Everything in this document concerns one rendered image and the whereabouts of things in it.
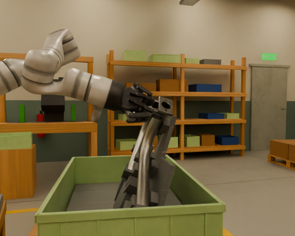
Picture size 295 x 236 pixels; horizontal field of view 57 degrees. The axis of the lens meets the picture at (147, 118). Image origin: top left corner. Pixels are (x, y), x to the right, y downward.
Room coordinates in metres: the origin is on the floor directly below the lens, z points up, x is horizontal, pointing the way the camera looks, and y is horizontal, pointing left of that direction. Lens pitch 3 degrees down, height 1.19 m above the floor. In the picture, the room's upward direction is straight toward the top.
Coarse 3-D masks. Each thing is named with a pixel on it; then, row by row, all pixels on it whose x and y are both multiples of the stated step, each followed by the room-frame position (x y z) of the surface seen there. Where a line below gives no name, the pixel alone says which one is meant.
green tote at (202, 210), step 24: (72, 168) 1.06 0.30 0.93; (96, 168) 1.16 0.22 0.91; (120, 168) 1.17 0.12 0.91; (72, 192) 1.05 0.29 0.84; (192, 192) 0.81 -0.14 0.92; (48, 216) 0.55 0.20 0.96; (72, 216) 0.56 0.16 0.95; (96, 216) 0.56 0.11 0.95; (120, 216) 0.57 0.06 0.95; (144, 216) 0.58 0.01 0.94; (168, 216) 0.59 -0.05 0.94; (192, 216) 0.60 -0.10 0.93; (216, 216) 0.61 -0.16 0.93
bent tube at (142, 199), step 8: (160, 96) 0.72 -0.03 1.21; (160, 104) 0.69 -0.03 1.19; (168, 104) 0.72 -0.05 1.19; (160, 112) 0.68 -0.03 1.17; (168, 112) 0.68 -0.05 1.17; (152, 120) 0.74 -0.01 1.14; (160, 120) 0.72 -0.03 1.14; (152, 128) 0.74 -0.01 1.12; (144, 136) 0.76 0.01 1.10; (152, 136) 0.75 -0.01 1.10; (144, 144) 0.75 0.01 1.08; (152, 144) 0.76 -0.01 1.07; (144, 152) 0.74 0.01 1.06; (144, 160) 0.72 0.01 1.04; (144, 168) 0.70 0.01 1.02; (144, 176) 0.68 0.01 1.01; (144, 184) 0.66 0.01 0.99; (144, 192) 0.64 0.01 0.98; (136, 200) 0.64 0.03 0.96; (144, 200) 0.62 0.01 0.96
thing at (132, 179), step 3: (138, 153) 0.91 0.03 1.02; (153, 153) 0.89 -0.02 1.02; (135, 156) 0.90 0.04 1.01; (138, 156) 0.90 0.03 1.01; (150, 156) 0.88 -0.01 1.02; (153, 156) 0.88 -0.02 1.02; (135, 159) 0.90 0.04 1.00; (138, 159) 0.90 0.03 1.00; (150, 159) 0.88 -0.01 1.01; (153, 159) 0.88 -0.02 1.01; (129, 177) 0.82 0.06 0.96; (132, 177) 0.83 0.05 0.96; (135, 177) 0.83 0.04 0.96; (129, 180) 0.82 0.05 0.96; (132, 180) 0.82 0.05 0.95; (135, 180) 0.83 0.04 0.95; (126, 183) 0.82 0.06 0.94; (135, 183) 0.82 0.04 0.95
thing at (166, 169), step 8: (168, 120) 0.75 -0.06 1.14; (160, 128) 0.74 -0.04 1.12; (168, 128) 0.74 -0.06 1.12; (168, 136) 0.73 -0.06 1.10; (160, 144) 0.77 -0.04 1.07; (168, 144) 0.73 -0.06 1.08; (160, 152) 0.74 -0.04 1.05; (160, 160) 0.72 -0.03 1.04; (160, 168) 0.70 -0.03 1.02; (168, 168) 0.64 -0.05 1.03; (160, 176) 0.68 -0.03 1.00; (168, 176) 0.63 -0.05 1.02; (152, 184) 0.72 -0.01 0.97; (160, 184) 0.66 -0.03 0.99; (168, 184) 0.63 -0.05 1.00; (160, 192) 0.64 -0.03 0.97; (160, 200) 0.63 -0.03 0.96
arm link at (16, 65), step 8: (72, 40) 0.92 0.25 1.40; (64, 48) 0.90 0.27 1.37; (72, 48) 0.92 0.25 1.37; (64, 56) 0.91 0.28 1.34; (72, 56) 0.92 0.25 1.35; (8, 64) 0.82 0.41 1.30; (16, 64) 0.83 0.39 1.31; (64, 64) 0.92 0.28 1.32; (16, 72) 0.82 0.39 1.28; (16, 80) 0.83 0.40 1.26
